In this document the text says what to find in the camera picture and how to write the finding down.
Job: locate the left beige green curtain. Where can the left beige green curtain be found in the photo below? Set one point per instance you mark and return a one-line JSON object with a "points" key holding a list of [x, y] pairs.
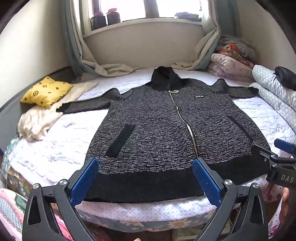
{"points": [[79, 55]]}

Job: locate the grey folded cloth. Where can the grey folded cloth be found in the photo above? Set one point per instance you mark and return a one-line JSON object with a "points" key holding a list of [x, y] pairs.
{"points": [[244, 47]]}

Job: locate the dark jar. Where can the dark jar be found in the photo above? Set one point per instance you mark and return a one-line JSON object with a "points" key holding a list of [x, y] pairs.
{"points": [[113, 17], [98, 21]]}

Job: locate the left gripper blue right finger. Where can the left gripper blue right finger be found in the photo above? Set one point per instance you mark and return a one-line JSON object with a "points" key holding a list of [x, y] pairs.
{"points": [[220, 193]]}

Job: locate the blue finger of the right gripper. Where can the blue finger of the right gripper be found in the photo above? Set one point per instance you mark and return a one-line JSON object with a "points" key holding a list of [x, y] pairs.
{"points": [[264, 154], [285, 146]]}

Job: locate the dark bed headboard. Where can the dark bed headboard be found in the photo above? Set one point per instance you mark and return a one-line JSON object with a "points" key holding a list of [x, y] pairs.
{"points": [[12, 110]]}

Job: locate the cream blanket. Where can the cream blanket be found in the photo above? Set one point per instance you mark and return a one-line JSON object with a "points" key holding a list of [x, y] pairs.
{"points": [[35, 123]]}

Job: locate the beige green curtain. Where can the beige green curtain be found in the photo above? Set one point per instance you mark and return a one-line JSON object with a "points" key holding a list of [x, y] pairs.
{"points": [[218, 18], [79, 55]]}

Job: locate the person right hand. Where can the person right hand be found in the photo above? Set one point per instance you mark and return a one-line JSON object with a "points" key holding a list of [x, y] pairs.
{"points": [[284, 205]]}

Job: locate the orange leopard print cloth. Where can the orange leopard print cloth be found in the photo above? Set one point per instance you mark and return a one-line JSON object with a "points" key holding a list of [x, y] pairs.
{"points": [[231, 50]]}

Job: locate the black bag on duvet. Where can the black bag on duvet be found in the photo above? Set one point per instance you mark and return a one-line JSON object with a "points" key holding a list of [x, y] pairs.
{"points": [[286, 77]]}

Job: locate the black grey knit zip jacket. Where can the black grey knit zip jacket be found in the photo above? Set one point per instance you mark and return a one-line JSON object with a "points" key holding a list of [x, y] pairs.
{"points": [[151, 135]]}

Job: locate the purple floral folded quilt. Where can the purple floral folded quilt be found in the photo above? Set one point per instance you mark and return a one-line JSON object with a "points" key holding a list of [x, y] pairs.
{"points": [[226, 67]]}

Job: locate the dark jar left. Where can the dark jar left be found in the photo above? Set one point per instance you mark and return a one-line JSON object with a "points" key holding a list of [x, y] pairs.
{"points": [[98, 21]]}

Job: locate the dark jar right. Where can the dark jar right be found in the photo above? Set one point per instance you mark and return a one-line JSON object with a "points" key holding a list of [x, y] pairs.
{"points": [[113, 17]]}

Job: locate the grey polka dot duvet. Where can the grey polka dot duvet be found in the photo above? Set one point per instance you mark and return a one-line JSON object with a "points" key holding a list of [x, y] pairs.
{"points": [[277, 96]]}

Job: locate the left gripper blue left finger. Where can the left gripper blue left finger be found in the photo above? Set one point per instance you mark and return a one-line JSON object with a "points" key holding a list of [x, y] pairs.
{"points": [[71, 192]]}

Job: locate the right beige green curtain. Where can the right beige green curtain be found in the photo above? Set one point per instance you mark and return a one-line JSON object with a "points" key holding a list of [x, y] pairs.
{"points": [[218, 18]]}

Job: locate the yellow patterned cushion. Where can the yellow patterned cushion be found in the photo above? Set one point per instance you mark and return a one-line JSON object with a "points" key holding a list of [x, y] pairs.
{"points": [[46, 92]]}

